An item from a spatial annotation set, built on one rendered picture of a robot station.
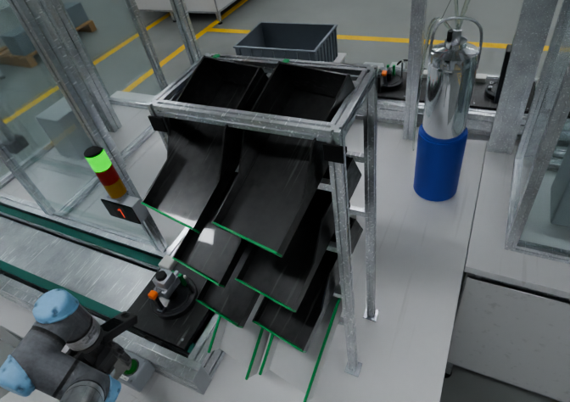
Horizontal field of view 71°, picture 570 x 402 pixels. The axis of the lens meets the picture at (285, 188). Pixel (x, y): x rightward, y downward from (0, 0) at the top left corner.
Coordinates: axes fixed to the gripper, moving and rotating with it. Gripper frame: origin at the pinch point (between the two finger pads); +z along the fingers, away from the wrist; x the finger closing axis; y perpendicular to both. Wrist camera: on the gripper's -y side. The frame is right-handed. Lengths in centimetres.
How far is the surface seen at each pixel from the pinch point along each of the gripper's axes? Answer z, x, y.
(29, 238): 6, -78, -25
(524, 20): -41, 79, -128
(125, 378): 1.9, 0.9, 2.9
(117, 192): -30.1, -15.4, -32.0
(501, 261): 12, 87, -74
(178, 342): 0.9, 9.1, -10.5
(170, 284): -8.2, 2.0, -21.3
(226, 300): -22.3, 28.1, -16.4
